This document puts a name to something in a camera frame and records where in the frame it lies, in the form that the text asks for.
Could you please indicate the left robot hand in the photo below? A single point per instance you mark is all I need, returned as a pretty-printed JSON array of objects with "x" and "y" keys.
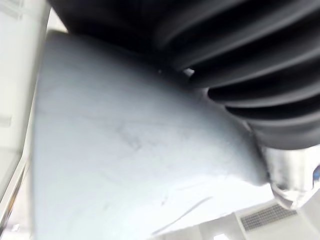
[{"x": 237, "y": 50}]

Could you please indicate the silver robot leg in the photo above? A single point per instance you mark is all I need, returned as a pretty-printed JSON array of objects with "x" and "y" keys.
[{"x": 120, "y": 150}]

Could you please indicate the white vent grille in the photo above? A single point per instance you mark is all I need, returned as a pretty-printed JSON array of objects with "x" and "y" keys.
[{"x": 265, "y": 216}]

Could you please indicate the white cabinet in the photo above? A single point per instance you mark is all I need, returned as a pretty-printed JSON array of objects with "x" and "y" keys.
[{"x": 17, "y": 75}]

